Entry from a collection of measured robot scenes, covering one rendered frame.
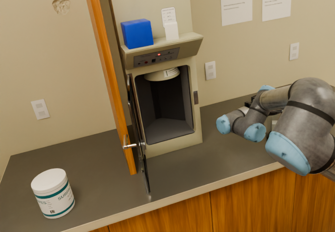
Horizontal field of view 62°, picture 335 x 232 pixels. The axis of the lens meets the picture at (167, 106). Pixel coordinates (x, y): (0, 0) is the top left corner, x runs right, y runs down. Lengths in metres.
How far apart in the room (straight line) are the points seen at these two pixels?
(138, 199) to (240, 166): 0.47
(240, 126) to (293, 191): 0.58
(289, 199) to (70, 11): 1.46
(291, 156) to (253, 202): 0.79
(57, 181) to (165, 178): 0.44
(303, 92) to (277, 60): 1.35
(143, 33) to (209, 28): 0.76
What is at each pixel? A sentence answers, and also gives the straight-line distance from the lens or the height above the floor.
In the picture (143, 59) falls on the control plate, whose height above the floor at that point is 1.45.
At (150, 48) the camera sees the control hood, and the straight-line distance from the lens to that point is 1.10.
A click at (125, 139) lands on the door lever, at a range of 1.07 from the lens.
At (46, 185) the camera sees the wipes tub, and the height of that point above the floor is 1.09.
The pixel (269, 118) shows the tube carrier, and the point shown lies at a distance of 1.41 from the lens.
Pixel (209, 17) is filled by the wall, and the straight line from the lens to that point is 1.76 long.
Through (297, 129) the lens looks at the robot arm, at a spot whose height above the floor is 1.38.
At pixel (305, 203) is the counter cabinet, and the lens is 1.71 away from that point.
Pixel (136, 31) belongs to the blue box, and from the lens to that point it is 1.08.
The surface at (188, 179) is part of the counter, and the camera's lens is 1.25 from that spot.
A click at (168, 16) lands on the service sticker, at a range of 1.22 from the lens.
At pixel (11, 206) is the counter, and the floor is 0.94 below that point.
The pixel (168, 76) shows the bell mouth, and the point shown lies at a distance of 1.28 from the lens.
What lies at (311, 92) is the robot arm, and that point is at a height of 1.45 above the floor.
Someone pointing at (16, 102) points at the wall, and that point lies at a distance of 1.73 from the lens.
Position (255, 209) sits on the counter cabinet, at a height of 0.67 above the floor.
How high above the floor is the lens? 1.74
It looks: 25 degrees down
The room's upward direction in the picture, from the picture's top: 8 degrees counter-clockwise
